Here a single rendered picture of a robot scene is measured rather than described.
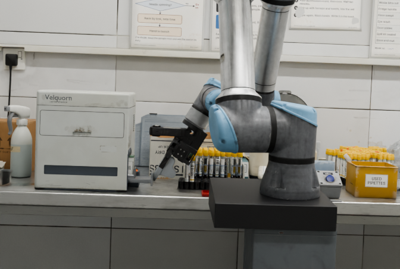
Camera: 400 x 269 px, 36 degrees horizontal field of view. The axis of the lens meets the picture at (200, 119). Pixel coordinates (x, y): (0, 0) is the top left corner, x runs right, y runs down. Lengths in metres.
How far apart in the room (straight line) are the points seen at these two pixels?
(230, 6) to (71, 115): 0.61
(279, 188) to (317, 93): 1.09
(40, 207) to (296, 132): 0.83
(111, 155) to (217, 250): 0.87
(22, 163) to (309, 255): 1.05
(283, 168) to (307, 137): 0.09
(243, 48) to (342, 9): 1.11
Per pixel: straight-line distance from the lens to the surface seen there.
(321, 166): 2.02
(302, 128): 1.50
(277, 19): 1.68
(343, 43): 2.57
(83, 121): 1.87
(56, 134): 1.88
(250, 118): 1.46
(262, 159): 2.17
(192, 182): 1.95
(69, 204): 1.86
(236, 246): 2.58
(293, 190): 1.50
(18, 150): 2.13
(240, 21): 1.54
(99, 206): 1.85
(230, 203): 1.44
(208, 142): 2.15
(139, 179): 1.88
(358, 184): 1.98
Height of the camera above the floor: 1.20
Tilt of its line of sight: 3 degrees down
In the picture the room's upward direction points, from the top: 2 degrees clockwise
